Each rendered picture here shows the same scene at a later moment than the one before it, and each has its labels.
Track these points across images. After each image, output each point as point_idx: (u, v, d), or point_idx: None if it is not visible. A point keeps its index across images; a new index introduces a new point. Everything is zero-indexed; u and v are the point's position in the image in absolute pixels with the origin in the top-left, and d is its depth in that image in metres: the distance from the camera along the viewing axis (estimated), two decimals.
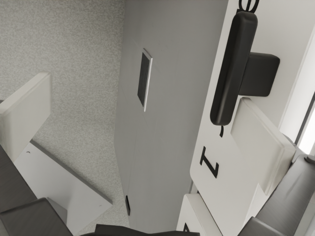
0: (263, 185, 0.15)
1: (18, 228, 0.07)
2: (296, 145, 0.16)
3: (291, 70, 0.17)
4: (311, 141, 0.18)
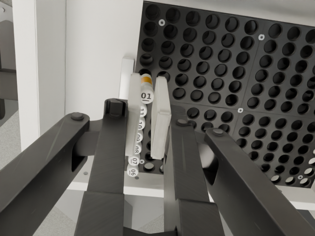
0: (151, 149, 0.17)
1: (89, 209, 0.08)
2: (186, 114, 0.17)
3: (19, 83, 0.25)
4: None
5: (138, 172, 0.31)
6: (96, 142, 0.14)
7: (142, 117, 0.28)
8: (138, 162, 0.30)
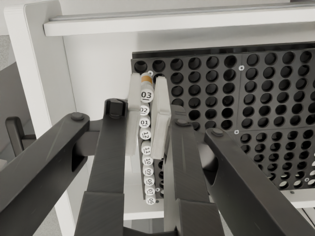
0: (151, 149, 0.17)
1: (89, 209, 0.08)
2: (186, 114, 0.17)
3: None
4: None
5: (155, 199, 0.34)
6: (96, 142, 0.14)
7: (149, 154, 0.32)
8: (154, 192, 0.34)
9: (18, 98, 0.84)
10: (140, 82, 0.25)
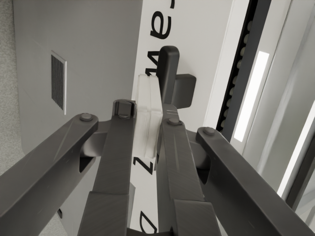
0: (143, 148, 0.17)
1: (93, 209, 0.08)
2: (177, 114, 0.17)
3: (206, 87, 0.23)
4: (243, 131, 0.25)
5: None
6: (105, 143, 0.14)
7: None
8: None
9: None
10: (248, 28, 0.30)
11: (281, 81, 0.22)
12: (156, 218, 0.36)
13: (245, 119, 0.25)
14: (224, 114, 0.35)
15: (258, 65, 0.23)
